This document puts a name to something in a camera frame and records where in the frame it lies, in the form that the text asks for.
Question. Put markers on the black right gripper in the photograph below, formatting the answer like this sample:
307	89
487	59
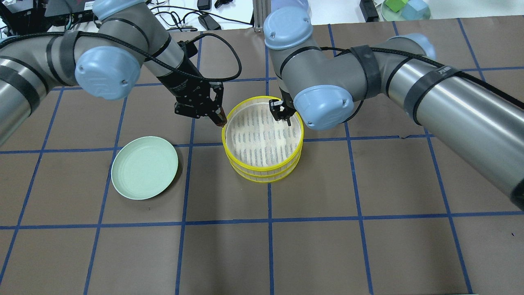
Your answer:
279	110

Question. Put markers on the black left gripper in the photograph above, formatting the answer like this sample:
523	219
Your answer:
177	85

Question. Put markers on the yellow bamboo steamer top layer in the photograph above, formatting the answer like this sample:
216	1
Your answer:
255	139

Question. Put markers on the yellow bamboo steamer layer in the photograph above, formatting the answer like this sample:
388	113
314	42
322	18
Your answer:
255	139
266	176

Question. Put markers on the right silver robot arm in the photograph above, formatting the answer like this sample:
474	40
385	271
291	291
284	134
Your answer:
480	123

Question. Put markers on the yellow bamboo steamer bottom layer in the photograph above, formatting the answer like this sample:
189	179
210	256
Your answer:
266	176

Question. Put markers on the pale green plate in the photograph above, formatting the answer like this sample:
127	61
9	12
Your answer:
144	168

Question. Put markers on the black power adapter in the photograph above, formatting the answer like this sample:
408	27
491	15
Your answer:
208	23

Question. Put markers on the green bowl with blocks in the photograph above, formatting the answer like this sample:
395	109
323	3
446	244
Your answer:
400	10

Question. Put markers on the green foam block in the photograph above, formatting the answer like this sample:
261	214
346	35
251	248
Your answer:
396	5

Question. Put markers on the blue foam block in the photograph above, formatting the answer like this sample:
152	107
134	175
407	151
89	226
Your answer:
415	9

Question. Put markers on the aluminium frame post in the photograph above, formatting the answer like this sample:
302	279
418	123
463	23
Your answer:
261	10

